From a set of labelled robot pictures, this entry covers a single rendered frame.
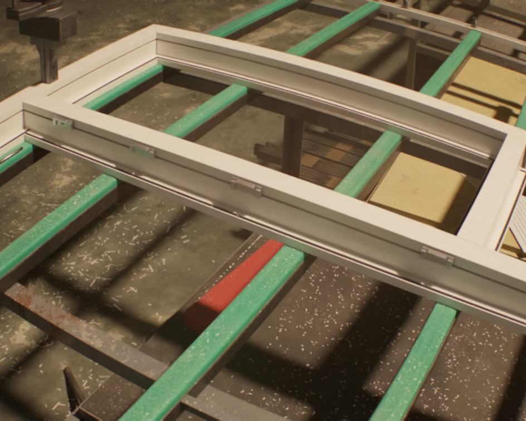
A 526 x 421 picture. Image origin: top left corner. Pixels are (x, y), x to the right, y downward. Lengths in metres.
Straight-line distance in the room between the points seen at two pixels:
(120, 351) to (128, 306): 1.30
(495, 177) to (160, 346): 0.64
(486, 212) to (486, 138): 0.30
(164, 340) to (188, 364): 0.42
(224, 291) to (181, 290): 0.97
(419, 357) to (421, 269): 0.15
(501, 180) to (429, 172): 0.59
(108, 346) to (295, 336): 0.45
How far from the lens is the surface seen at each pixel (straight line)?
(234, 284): 1.30
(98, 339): 0.92
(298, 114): 1.49
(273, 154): 2.29
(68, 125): 1.21
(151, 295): 2.23
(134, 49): 1.54
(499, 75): 2.42
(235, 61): 1.47
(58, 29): 1.27
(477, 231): 0.98
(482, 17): 3.15
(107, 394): 1.16
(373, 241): 0.96
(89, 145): 1.20
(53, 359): 2.05
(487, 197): 1.06
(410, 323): 1.32
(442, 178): 1.67
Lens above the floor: 1.47
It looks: 34 degrees down
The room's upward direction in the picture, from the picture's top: 3 degrees clockwise
